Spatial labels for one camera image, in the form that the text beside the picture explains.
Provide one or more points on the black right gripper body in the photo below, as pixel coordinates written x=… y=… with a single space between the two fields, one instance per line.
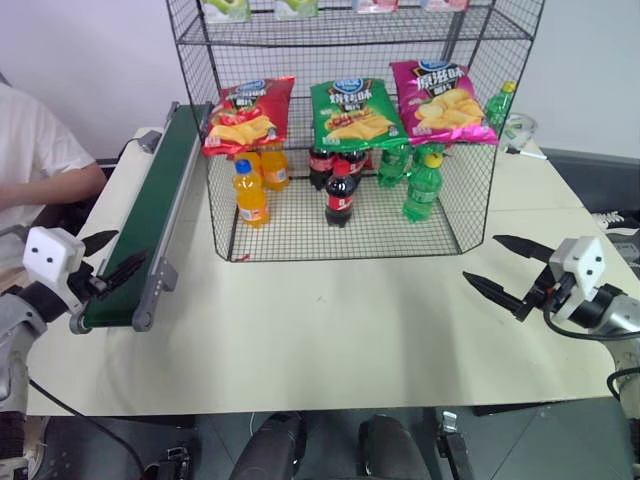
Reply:
x=547 y=292

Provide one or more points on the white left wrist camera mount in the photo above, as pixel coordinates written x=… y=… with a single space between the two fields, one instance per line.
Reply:
x=47 y=255

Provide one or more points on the green soda bottle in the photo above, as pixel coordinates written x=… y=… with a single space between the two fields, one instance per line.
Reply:
x=392 y=167
x=421 y=192
x=500 y=107

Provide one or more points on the green chips bag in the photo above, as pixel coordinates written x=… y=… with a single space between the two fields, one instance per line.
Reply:
x=355 y=117

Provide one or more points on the black bracket under table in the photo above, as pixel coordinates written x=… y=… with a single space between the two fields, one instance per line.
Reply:
x=172 y=465
x=455 y=445

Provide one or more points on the white marker pen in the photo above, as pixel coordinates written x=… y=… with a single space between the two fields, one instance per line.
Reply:
x=527 y=153

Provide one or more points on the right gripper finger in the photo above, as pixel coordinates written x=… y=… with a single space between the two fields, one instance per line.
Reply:
x=525 y=248
x=495 y=292

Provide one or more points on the pink snack packet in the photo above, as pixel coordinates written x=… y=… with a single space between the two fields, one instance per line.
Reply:
x=375 y=5
x=447 y=4

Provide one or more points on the dark rounded shape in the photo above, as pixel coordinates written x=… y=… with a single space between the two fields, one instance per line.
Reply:
x=390 y=450
x=270 y=450

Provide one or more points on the green snack packet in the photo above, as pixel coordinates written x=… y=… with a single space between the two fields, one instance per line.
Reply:
x=297 y=7
x=227 y=9

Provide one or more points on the person in white shirt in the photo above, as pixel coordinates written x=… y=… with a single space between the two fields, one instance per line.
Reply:
x=35 y=155

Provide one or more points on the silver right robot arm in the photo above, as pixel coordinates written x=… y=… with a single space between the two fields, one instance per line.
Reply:
x=620 y=315

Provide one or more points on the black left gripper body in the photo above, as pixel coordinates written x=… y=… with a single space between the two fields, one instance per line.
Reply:
x=86 y=285

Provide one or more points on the red chips bag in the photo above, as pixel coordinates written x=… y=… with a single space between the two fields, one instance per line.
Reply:
x=250 y=115

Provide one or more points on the green conveyor belt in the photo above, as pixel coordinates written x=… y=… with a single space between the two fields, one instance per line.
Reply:
x=145 y=215

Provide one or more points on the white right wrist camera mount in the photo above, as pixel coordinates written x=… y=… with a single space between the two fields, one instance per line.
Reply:
x=580 y=262

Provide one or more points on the orange soda bottle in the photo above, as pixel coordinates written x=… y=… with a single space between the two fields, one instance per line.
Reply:
x=276 y=167
x=251 y=197
x=248 y=157

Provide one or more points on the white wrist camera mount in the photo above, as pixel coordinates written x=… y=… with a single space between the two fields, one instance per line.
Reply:
x=580 y=262
x=47 y=255

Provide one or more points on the magenta chips bag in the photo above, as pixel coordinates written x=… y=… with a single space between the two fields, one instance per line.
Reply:
x=440 y=105

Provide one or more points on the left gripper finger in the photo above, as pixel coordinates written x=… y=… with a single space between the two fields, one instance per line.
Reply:
x=99 y=241
x=124 y=267

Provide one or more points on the cola bottle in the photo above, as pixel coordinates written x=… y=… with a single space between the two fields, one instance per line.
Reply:
x=318 y=170
x=356 y=162
x=341 y=197

